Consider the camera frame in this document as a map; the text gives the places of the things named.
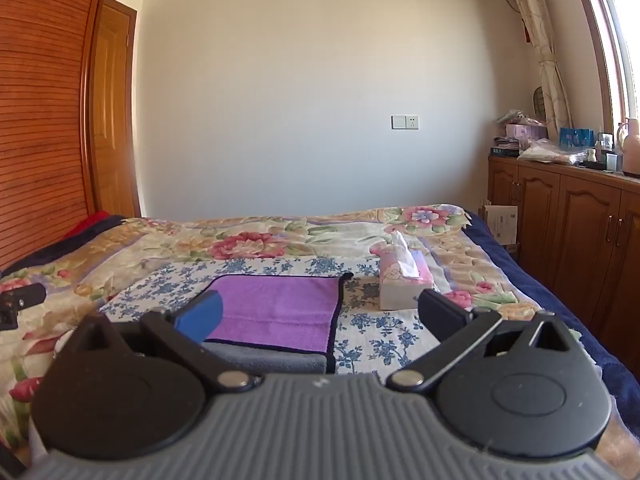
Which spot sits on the pink jug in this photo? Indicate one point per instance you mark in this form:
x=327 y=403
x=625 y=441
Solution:
x=631 y=147

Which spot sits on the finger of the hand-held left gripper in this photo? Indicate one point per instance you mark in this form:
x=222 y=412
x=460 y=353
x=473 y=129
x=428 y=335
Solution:
x=25 y=295

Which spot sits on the wooden cabinet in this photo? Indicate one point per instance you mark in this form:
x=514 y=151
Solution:
x=570 y=220

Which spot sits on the red cloth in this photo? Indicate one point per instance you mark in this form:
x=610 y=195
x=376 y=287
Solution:
x=87 y=225

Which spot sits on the floral bed quilt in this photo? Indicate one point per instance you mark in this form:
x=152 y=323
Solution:
x=210 y=245

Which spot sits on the wooden door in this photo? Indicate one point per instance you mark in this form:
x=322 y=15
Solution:
x=112 y=110

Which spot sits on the clear plastic bag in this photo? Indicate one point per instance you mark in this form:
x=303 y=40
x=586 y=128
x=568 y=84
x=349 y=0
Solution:
x=547 y=151

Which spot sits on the patterned cream curtain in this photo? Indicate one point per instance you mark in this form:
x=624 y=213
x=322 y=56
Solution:
x=542 y=45

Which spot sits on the woven hand fan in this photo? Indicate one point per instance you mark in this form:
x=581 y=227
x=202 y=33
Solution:
x=539 y=102

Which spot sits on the blue box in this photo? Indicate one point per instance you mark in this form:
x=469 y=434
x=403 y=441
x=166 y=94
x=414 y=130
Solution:
x=577 y=136

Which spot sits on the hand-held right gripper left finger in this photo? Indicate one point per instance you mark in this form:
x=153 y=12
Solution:
x=200 y=317

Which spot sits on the blue floral cloth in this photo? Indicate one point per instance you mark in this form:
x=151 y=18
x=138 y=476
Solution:
x=380 y=330

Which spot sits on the stack of books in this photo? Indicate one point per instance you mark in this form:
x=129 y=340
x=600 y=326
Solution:
x=505 y=147

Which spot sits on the white wall socket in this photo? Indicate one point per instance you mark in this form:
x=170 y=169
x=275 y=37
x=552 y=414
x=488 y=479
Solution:
x=405 y=121

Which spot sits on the pink tissue box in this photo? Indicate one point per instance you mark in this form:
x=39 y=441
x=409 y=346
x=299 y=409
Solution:
x=400 y=280

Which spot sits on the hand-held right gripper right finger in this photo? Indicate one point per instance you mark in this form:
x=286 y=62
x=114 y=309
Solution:
x=440 y=316

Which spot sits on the wooden slatted wardrobe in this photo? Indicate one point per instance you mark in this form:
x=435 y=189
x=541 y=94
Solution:
x=42 y=110

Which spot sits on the purple and grey towel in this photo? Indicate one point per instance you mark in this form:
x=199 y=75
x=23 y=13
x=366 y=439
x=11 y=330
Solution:
x=280 y=310

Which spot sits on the wooden window frame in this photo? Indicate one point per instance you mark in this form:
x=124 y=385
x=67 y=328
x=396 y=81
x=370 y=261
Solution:
x=597 y=50

